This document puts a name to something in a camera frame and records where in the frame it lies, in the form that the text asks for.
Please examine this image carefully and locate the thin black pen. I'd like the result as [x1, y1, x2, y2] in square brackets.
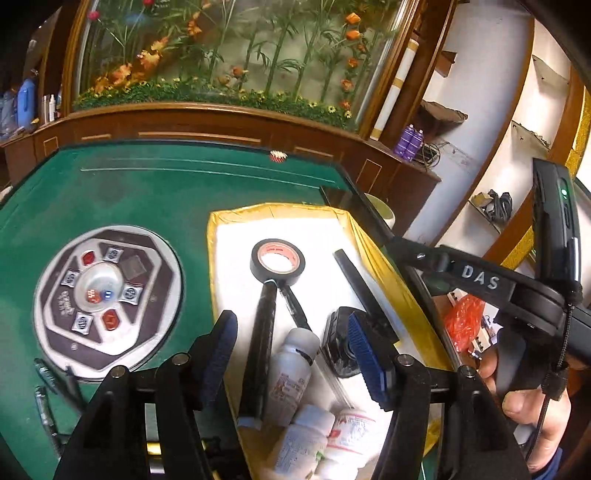
[277, 285, 315, 330]

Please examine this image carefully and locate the black cable bundle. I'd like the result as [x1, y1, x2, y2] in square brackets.
[478, 189, 514, 224]

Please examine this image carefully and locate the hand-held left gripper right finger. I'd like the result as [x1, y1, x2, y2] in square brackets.
[348, 311, 532, 480]

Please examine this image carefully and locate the white round cup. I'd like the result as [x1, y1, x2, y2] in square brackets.
[369, 196, 396, 228]

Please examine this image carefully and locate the dark wire basket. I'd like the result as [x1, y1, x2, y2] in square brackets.
[418, 142, 443, 168]

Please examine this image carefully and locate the blue plastic jug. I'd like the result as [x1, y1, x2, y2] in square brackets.
[17, 78, 38, 125]

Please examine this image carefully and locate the person's right forearm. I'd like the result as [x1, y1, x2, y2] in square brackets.
[531, 449, 565, 474]

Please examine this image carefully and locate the wooden partition cabinet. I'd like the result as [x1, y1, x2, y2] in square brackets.
[0, 104, 441, 234]

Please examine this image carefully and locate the mahjong table centre control panel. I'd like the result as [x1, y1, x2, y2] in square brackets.
[34, 224, 184, 380]

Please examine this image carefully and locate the brown wooden wall shelf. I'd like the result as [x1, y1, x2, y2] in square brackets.
[419, 99, 468, 125]

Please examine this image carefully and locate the yellow lined tray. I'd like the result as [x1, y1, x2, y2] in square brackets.
[206, 203, 455, 480]

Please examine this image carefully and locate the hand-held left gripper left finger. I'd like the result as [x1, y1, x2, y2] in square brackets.
[54, 310, 241, 480]

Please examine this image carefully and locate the artificial flower bamboo display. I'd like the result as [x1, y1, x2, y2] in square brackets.
[69, 0, 419, 134]

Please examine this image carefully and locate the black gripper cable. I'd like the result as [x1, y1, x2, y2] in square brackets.
[525, 286, 578, 462]

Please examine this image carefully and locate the person's right hand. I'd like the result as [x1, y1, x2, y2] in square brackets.
[480, 352, 574, 472]

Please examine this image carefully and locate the red plastic bag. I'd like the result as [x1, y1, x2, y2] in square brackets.
[442, 294, 486, 352]

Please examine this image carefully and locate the white medicine bottle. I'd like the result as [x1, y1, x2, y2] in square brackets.
[323, 408, 389, 467]
[315, 456, 358, 480]
[264, 327, 321, 428]
[267, 405, 335, 480]

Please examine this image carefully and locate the clear large water bottle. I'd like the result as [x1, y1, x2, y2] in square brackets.
[0, 90, 19, 139]

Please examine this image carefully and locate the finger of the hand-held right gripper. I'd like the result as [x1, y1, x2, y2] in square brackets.
[320, 185, 452, 278]

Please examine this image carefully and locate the white rolled paper tube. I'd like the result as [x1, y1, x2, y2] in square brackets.
[370, 39, 422, 141]

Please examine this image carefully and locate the black tape roll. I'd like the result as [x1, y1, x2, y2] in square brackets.
[250, 239, 306, 283]

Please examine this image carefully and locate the thick black marker white end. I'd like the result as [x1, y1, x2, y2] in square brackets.
[237, 279, 280, 430]

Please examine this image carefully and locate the black ink bottle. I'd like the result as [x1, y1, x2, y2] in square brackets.
[322, 307, 370, 379]

